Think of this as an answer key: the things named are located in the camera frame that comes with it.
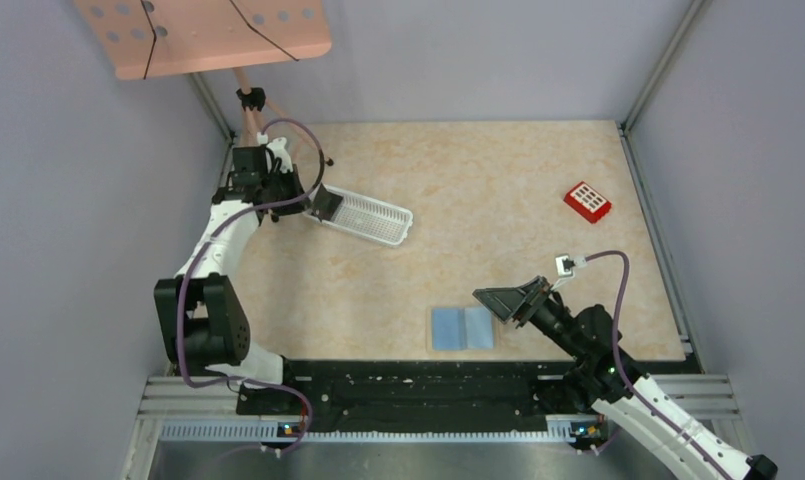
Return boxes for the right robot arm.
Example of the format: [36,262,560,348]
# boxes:
[503,277,778,479]

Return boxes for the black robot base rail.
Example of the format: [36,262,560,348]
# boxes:
[236,360,592,433]

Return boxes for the white plastic basket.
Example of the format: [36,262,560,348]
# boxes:
[303,185,414,247]

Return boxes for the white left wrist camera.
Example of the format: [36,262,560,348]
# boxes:
[256,133,292,172]

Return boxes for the red toy brick block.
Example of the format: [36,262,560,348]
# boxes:
[563,181,613,224]

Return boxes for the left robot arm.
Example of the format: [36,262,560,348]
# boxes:
[154,136,414,414]

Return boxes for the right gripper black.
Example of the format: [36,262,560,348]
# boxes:
[474,275,585,359]

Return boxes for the pink music stand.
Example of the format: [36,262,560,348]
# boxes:
[73,0,336,167]

